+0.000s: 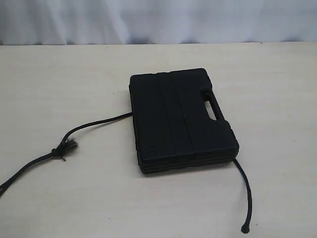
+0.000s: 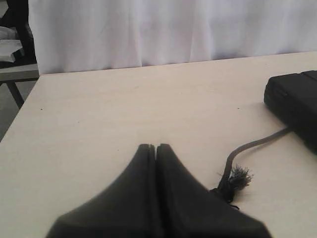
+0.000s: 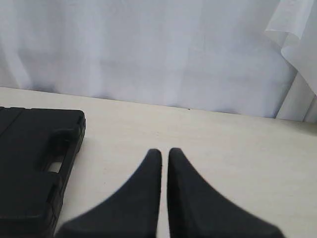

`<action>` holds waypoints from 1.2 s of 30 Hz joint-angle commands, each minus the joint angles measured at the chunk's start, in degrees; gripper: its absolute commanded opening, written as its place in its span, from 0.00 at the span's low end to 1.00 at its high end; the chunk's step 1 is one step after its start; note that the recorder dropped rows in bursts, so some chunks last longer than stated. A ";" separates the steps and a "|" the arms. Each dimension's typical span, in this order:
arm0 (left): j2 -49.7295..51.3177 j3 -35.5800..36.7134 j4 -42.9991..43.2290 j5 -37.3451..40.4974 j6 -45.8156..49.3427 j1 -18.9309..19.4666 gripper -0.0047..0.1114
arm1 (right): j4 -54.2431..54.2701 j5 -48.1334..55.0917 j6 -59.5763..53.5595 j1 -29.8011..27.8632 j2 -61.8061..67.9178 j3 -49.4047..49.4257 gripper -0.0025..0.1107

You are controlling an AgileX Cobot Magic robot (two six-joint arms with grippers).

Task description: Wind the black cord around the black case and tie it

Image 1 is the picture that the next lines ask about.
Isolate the black plastic carrying case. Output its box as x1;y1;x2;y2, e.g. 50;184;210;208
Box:
129;68;239;174

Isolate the black braided rope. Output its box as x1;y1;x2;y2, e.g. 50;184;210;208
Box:
0;112;253;234

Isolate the white backdrop curtain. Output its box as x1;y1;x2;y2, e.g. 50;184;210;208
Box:
0;0;317;45

